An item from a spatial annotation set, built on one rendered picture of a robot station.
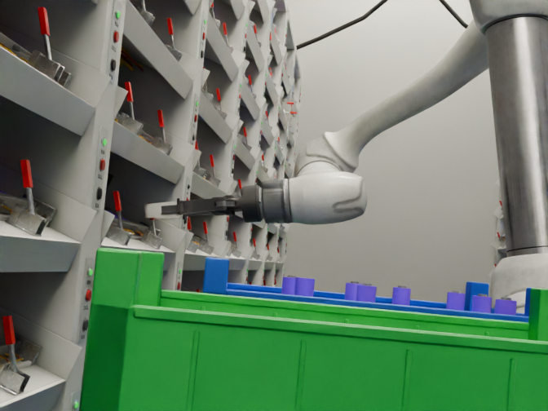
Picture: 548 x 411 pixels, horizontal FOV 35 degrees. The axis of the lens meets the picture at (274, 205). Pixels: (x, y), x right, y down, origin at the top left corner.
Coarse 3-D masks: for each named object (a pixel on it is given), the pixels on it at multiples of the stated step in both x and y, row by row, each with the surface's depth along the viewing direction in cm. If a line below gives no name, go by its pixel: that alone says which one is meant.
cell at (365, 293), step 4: (364, 284) 82; (368, 284) 82; (360, 288) 82; (364, 288) 82; (368, 288) 82; (372, 288) 82; (376, 288) 82; (360, 292) 82; (364, 292) 82; (368, 292) 82; (372, 292) 82; (356, 296) 82; (360, 296) 82; (364, 296) 82; (368, 296) 82; (372, 296) 82; (356, 300) 82; (360, 300) 82; (364, 300) 82; (368, 300) 82; (372, 300) 82
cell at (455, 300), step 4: (448, 292) 90; (452, 292) 90; (456, 292) 90; (460, 292) 90; (448, 296) 90; (452, 296) 89; (456, 296) 89; (460, 296) 89; (464, 296) 89; (448, 300) 90; (452, 300) 89; (456, 300) 89; (460, 300) 89; (464, 300) 90; (448, 304) 90; (452, 304) 89; (456, 304) 89; (460, 304) 89; (464, 304) 90; (448, 308) 90; (452, 308) 89; (456, 308) 89; (460, 308) 89
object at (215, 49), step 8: (208, 16) 207; (208, 24) 210; (216, 24) 222; (224, 24) 249; (208, 32) 213; (216, 32) 220; (224, 32) 249; (208, 40) 217; (216, 40) 224; (208, 48) 248; (216, 48) 228; (224, 48) 236; (232, 48) 250; (208, 56) 262; (216, 56) 234; (224, 56) 240; (232, 56) 265; (240, 56) 265; (224, 64) 245; (232, 64) 254; (240, 64) 265; (232, 72) 259; (232, 80) 264
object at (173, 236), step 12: (108, 204) 193; (108, 216) 132; (132, 216) 193; (144, 216) 192; (156, 228) 191; (168, 228) 192; (108, 240) 145; (132, 240) 168; (168, 240) 192; (180, 240) 191; (168, 252) 183; (168, 264) 189
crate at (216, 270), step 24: (216, 264) 72; (216, 288) 72; (240, 288) 91; (264, 288) 91; (480, 288) 91; (528, 288) 75; (432, 312) 73; (456, 312) 73; (480, 312) 73; (528, 312) 74
